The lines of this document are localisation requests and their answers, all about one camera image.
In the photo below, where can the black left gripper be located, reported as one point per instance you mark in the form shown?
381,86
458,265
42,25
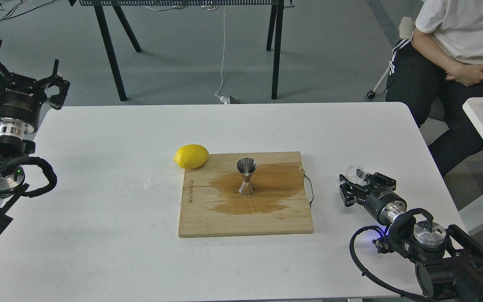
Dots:
26,106

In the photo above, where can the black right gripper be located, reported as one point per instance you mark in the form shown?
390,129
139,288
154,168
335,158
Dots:
376,191

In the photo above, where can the small clear glass cup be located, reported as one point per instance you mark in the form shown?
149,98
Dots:
356,174

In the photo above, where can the steel double jigger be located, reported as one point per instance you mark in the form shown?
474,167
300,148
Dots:
246,167

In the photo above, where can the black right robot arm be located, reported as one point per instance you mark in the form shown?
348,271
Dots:
448,262

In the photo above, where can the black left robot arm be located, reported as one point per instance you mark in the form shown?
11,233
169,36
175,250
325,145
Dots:
21,173

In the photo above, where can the wooden cutting board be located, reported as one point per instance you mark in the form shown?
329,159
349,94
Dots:
211,205

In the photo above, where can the seated person white shirt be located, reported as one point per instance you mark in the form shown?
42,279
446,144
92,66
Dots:
442,58

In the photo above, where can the yellow lemon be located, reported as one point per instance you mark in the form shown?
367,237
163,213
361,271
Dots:
191,156

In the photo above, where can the black metal frame table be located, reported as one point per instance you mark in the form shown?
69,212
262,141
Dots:
139,28

